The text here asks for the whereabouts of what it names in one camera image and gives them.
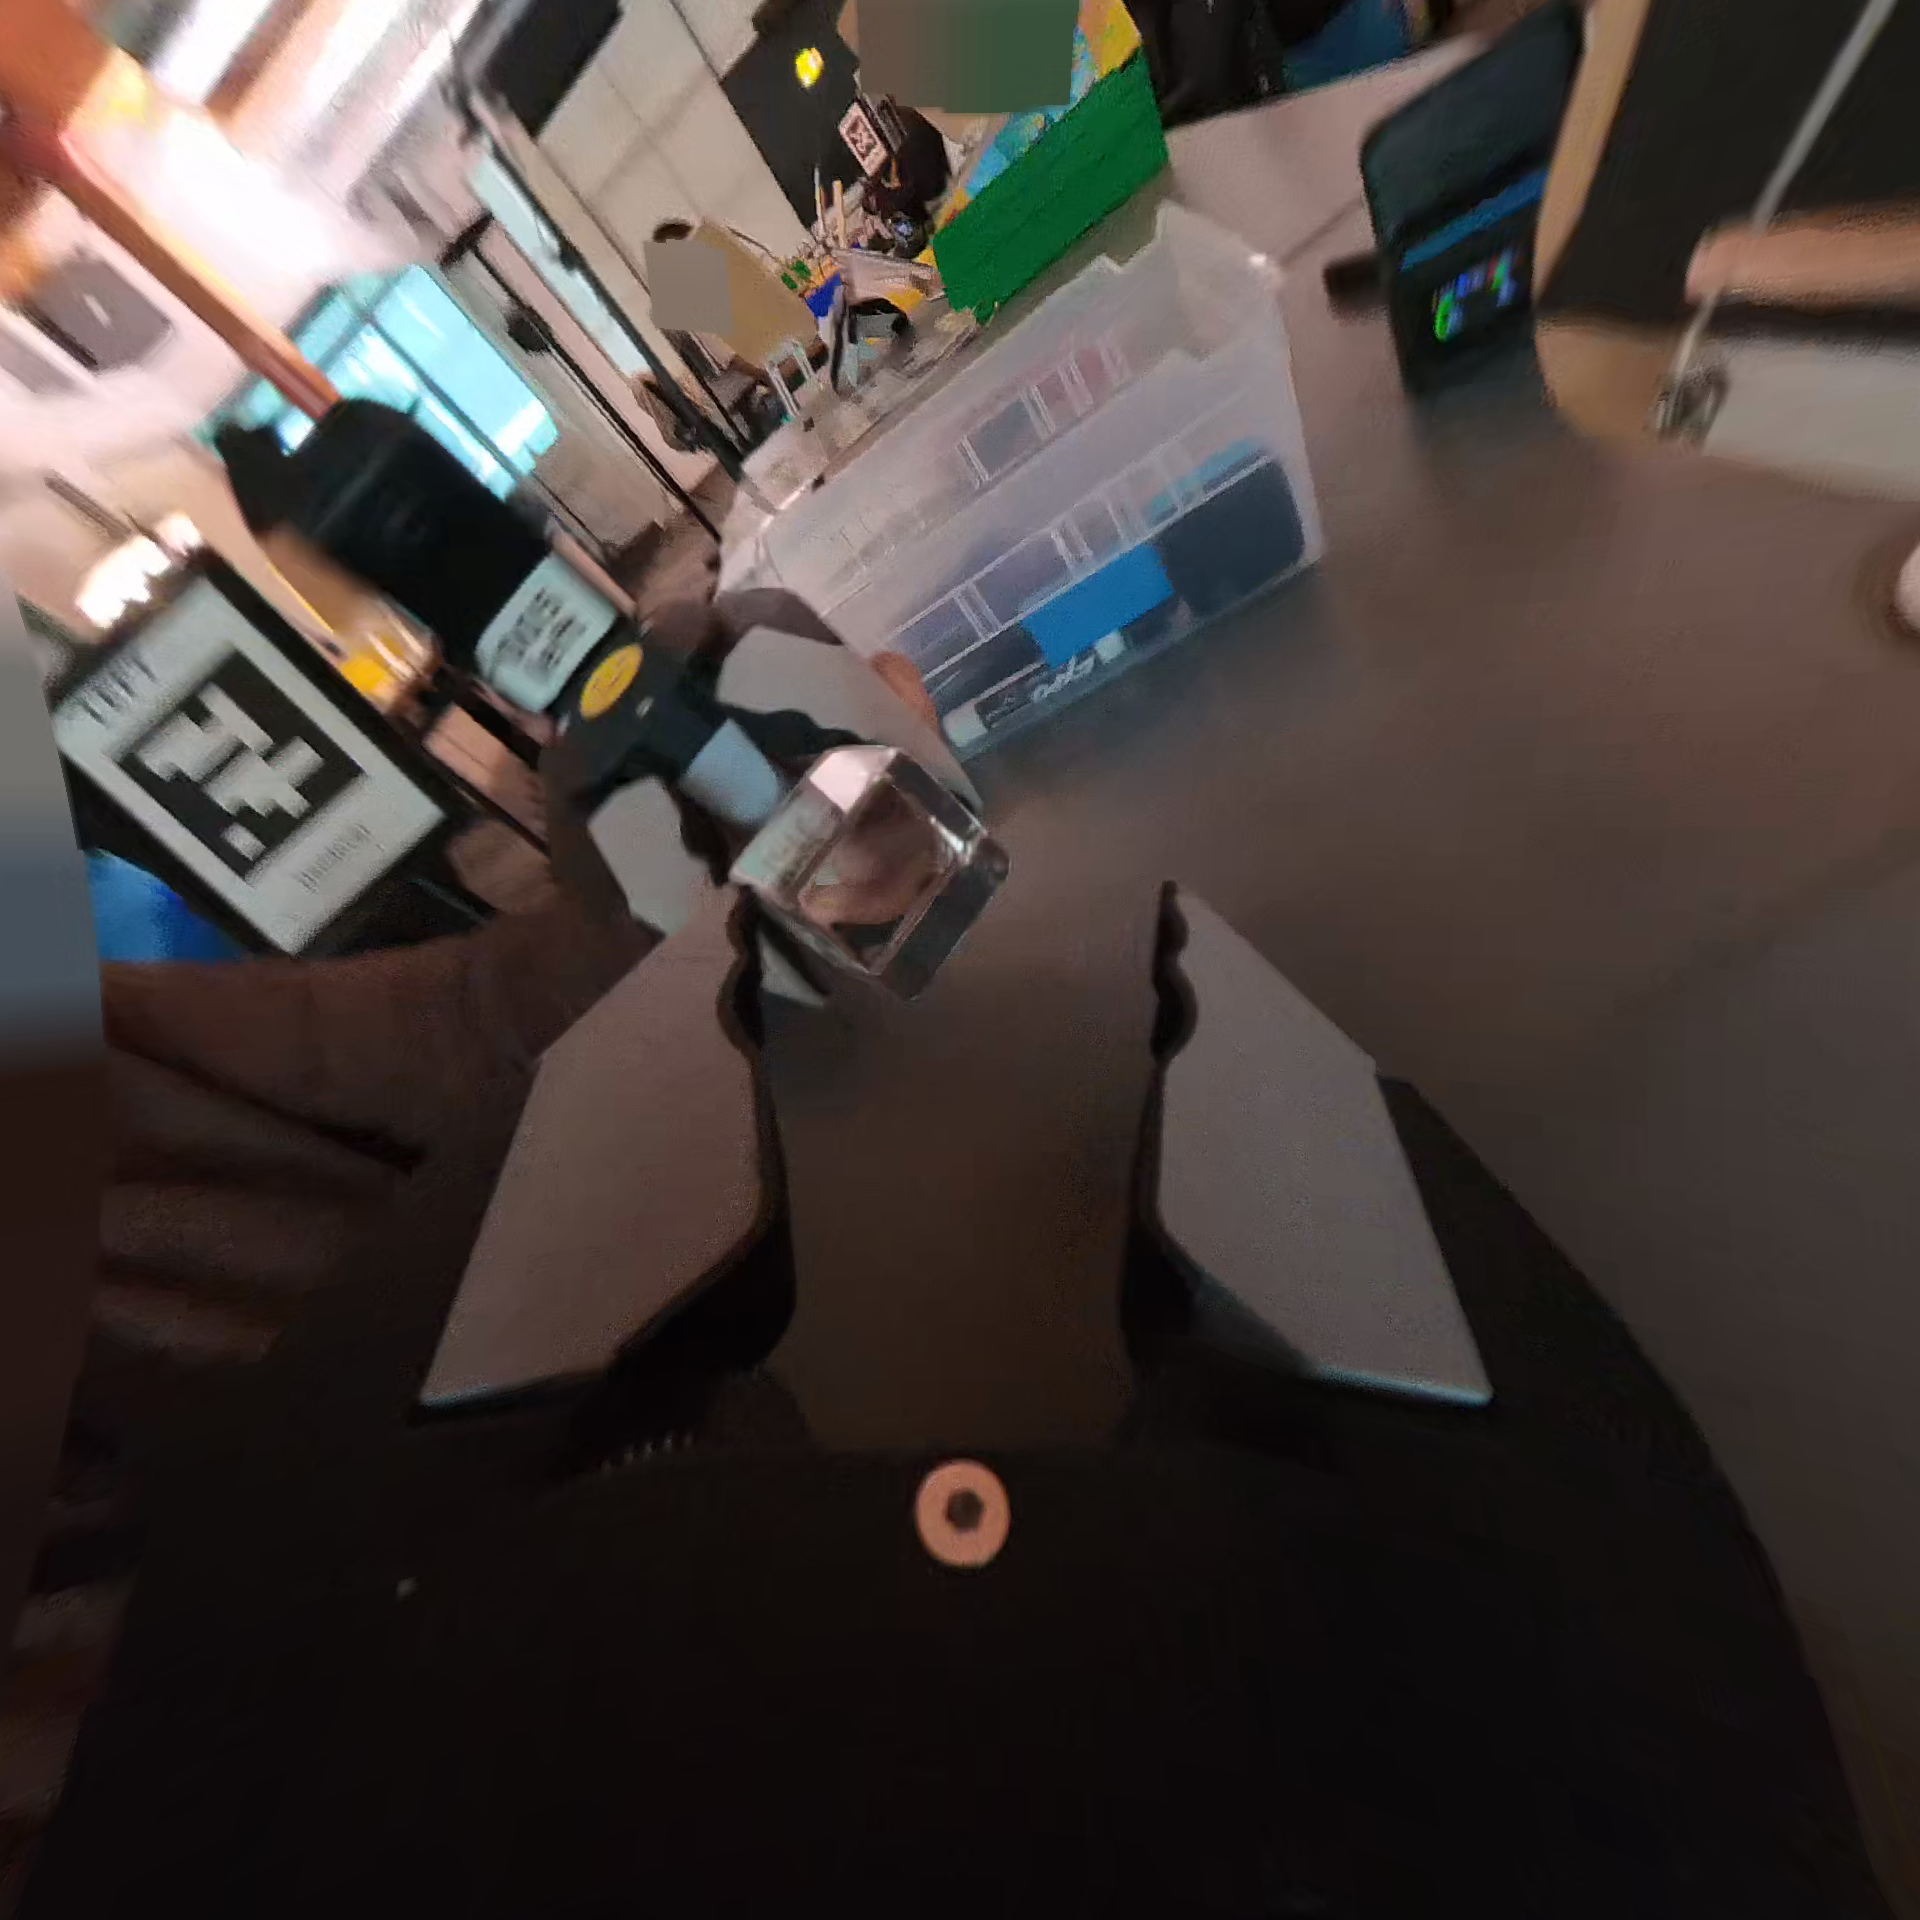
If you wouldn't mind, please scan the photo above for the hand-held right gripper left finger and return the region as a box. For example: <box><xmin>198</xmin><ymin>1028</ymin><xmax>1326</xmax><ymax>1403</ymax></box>
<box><xmin>420</xmin><ymin>900</ymin><xmax>798</xmax><ymax>1408</ymax></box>

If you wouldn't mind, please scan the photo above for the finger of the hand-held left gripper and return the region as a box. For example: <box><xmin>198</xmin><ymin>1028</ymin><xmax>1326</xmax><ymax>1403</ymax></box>
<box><xmin>708</xmin><ymin>591</ymin><xmax>984</xmax><ymax>812</ymax></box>
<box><xmin>584</xmin><ymin>718</ymin><xmax>792</xmax><ymax>942</ymax></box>

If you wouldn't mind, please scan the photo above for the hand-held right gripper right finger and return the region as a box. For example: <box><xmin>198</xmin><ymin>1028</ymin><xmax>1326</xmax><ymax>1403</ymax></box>
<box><xmin>1125</xmin><ymin>882</ymin><xmax>1498</xmax><ymax>1408</ymax></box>

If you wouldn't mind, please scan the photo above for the clear glass cube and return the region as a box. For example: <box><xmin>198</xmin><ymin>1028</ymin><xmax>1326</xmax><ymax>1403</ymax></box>
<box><xmin>730</xmin><ymin>746</ymin><xmax>1011</xmax><ymax>1004</ymax></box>

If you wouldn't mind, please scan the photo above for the clear plastic bin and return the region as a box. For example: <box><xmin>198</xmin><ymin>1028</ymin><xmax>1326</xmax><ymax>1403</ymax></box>
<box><xmin>718</xmin><ymin>202</ymin><xmax>1332</xmax><ymax>762</ymax></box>

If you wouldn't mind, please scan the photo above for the blue black whiteboard eraser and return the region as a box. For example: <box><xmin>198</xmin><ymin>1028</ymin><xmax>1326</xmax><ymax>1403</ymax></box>
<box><xmin>1160</xmin><ymin>451</ymin><xmax>1309</xmax><ymax>620</ymax></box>

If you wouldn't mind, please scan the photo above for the bright paned window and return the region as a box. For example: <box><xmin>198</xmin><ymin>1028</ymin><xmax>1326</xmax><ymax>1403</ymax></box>
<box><xmin>286</xmin><ymin>268</ymin><xmax>559</xmax><ymax>496</ymax></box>

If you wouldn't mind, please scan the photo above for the black dry-erase marker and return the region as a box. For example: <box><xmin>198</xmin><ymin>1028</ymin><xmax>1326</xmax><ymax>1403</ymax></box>
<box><xmin>942</xmin><ymin>627</ymin><xmax>1143</xmax><ymax>755</ymax></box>

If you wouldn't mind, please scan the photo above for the blue foam block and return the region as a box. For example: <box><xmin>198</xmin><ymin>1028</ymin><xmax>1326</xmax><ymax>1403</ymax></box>
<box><xmin>1031</xmin><ymin>540</ymin><xmax>1179</xmax><ymax>672</ymax></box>

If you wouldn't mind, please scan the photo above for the cardboard box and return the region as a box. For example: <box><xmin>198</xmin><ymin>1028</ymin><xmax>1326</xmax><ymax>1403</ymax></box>
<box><xmin>661</xmin><ymin>218</ymin><xmax>819</xmax><ymax>362</ymax></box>

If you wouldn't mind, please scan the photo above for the blue container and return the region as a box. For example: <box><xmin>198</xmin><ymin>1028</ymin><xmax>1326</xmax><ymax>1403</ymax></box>
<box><xmin>86</xmin><ymin>854</ymin><xmax>250</xmax><ymax>966</ymax></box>

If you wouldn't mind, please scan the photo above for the green plastic bin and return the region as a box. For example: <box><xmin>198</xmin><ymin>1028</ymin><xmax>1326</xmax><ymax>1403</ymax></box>
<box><xmin>931</xmin><ymin>54</ymin><xmax>1172</xmax><ymax>326</ymax></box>

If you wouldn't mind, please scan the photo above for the black charger with display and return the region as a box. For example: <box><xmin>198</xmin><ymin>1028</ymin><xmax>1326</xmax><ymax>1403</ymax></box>
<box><xmin>1358</xmin><ymin>8</ymin><xmax>1594</xmax><ymax>401</ymax></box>

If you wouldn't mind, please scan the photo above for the black wood-edged display panel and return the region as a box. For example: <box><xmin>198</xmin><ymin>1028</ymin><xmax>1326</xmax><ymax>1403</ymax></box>
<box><xmin>1528</xmin><ymin>0</ymin><xmax>1920</xmax><ymax>452</ymax></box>

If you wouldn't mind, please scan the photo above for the wooden post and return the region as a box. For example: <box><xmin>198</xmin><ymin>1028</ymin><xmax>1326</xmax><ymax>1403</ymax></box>
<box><xmin>0</xmin><ymin>90</ymin><xmax>344</xmax><ymax>418</ymax></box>

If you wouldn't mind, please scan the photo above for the dark square wall panel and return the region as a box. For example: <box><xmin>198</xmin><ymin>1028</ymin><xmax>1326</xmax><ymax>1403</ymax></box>
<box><xmin>15</xmin><ymin>248</ymin><xmax>174</xmax><ymax>369</ymax></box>

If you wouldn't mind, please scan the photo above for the thin metal wire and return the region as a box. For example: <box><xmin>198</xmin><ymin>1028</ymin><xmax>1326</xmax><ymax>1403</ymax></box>
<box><xmin>1696</xmin><ymin>0</ymin><xmax>1900</xmax><ymax>347</ymax></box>

